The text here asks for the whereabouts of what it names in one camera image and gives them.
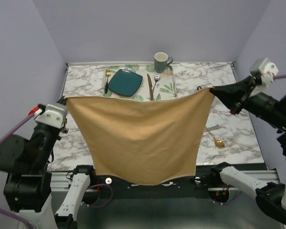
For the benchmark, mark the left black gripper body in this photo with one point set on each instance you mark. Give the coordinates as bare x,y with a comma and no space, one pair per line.
46,139

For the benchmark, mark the brown handled knife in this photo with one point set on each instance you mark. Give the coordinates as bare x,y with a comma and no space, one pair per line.
150,87

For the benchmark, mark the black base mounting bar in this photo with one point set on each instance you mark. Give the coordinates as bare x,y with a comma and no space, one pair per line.
184,187

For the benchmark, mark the aluminium frame rail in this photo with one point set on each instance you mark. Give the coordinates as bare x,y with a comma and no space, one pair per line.
60,183

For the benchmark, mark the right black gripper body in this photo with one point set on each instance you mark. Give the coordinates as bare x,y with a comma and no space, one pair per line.
264,105

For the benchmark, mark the leaf pattern serving tray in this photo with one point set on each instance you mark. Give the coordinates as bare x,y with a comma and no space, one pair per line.
165,89

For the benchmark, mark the orange cloth napkin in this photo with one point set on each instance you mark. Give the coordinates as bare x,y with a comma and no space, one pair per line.
145,143

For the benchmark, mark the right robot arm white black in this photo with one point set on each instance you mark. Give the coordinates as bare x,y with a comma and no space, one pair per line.
269,197

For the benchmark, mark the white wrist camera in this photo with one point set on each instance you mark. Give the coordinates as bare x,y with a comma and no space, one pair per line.
52,115
264,71

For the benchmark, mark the silver table knife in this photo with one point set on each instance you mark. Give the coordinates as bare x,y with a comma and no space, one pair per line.
213,127

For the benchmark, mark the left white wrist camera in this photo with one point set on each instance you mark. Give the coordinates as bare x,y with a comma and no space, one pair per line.
52,115

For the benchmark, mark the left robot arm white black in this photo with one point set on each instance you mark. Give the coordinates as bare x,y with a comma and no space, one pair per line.
28,185

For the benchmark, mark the gold spoon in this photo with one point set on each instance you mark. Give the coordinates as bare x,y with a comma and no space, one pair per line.
217,142

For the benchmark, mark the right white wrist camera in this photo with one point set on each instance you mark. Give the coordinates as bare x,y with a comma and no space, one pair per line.
264,71

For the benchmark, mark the grey green mug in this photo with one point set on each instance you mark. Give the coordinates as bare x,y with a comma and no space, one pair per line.
161,62

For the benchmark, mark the teal square plate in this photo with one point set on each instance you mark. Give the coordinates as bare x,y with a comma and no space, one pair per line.
125,83

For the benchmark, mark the silver spoon on tray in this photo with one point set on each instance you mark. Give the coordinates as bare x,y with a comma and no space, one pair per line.
156,79

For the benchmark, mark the gold fork green handle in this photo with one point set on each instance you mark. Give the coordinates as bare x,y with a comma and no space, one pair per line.
108,74

